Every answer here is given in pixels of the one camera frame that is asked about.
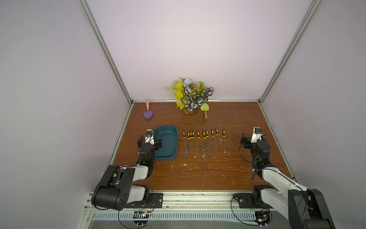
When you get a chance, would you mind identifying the teal plastic storage box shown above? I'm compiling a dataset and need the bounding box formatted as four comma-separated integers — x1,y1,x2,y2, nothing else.
153,125,178,161

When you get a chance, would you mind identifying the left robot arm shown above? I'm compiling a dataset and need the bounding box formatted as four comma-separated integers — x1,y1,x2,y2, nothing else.
91,130,162,211

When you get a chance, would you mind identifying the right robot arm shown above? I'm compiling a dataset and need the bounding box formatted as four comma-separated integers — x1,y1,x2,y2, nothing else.
240,127,335,229

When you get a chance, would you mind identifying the purple heart-shaped spatula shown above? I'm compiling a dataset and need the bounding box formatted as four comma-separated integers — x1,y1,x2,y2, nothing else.
144,99,153,120

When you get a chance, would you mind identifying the potted plant in glass vase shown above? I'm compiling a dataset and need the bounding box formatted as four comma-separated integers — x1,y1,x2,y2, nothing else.
167,77,214,115

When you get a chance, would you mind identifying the left controller board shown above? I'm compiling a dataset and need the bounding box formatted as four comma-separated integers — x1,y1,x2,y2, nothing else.
132,211,151,228

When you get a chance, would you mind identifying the controller board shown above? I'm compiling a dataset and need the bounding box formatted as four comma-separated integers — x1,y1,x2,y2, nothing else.
254,209,272,227
132,211,151,228

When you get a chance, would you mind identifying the right controller board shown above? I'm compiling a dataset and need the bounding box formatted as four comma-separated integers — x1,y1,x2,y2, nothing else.
254,209,272,227

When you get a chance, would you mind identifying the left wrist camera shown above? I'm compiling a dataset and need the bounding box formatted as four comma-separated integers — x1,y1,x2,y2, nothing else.
144,129,154,145

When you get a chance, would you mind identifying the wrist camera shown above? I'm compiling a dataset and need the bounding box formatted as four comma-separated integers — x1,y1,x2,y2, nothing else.
144,129,154,145
251,127,263,143

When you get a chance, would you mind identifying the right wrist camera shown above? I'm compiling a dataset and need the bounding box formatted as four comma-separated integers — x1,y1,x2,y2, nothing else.
251,127,263,143

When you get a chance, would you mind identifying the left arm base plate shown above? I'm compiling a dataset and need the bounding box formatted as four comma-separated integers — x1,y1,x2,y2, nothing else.
125,193,164,209

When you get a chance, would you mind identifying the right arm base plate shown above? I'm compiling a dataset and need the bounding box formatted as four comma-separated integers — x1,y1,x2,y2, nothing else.
233,193,272,209

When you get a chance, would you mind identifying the green spatula wooden handle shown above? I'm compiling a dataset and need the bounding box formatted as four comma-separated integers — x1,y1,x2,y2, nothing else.
200,103,210,119

